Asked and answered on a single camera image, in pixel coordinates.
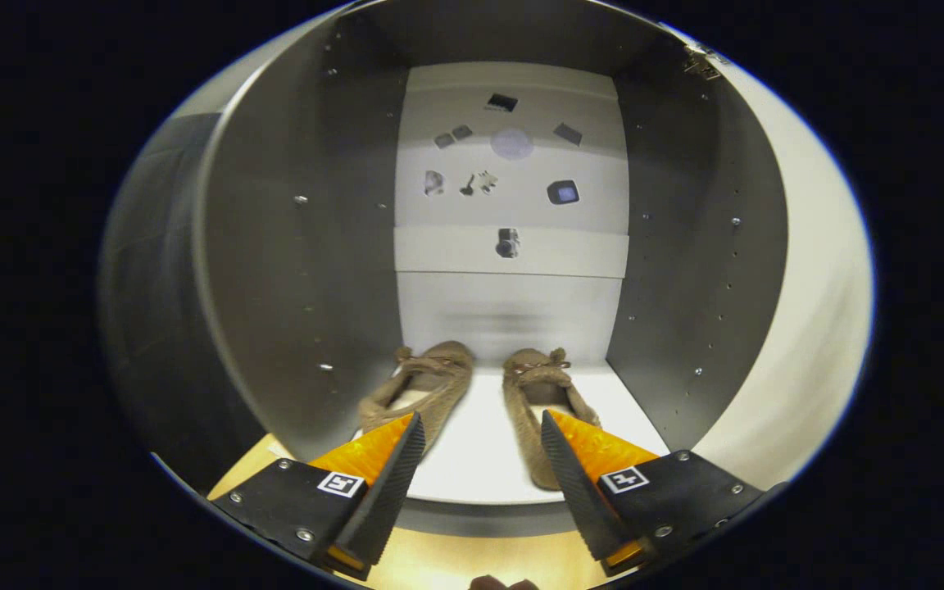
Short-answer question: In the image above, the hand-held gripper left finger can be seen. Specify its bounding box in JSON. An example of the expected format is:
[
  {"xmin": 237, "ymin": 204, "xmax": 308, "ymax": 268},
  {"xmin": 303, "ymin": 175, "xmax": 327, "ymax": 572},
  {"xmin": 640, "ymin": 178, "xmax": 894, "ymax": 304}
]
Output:
[{"xmin": 211, "ymin": 412, "xmax": 426, "ymax": 581}]

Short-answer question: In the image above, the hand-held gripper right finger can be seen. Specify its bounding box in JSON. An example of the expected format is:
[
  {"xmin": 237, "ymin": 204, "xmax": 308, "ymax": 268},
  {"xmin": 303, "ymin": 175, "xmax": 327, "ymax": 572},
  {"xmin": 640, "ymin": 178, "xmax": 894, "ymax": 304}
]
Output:
[{"xmin": 540, "ymin": 410, "xmax": 768, "ymax": 577}]

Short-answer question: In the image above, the brown fuzzy shoe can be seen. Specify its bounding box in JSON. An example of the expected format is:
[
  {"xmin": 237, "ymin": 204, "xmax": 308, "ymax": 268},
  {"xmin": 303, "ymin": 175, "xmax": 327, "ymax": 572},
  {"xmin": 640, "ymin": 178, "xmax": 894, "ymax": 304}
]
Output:
[
  {"xmin": 502, "ymin": 347, "xmax": 601, "ymax": 491},
  {"xmin": 357, "ymin": 341, "xmax": 474, "ymax": 456}
]

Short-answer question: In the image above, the dark gray shoe cabinet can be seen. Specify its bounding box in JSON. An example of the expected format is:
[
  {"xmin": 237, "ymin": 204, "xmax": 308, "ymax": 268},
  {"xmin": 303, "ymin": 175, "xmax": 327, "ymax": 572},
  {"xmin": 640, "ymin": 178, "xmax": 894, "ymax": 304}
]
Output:
[{"xmin": 192, "ymin": 0, "xmax": 792, "ymax": 538}]

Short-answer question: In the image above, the silver door hinge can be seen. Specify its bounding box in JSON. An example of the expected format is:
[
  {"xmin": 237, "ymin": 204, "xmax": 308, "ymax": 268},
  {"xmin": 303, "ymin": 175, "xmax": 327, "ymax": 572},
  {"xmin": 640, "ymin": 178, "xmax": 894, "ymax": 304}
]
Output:
[{"xmin": 683, "ymin": 45, "xmax": 723, "ymax": 81}]

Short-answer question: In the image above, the black backdrop cloth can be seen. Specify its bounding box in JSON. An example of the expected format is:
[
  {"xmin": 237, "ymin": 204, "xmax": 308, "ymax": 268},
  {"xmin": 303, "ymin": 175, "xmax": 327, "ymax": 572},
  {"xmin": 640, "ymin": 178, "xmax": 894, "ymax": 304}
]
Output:
[{"xmin": 98, "ymin": 113, "xmax": 276, "ymax": 492}]

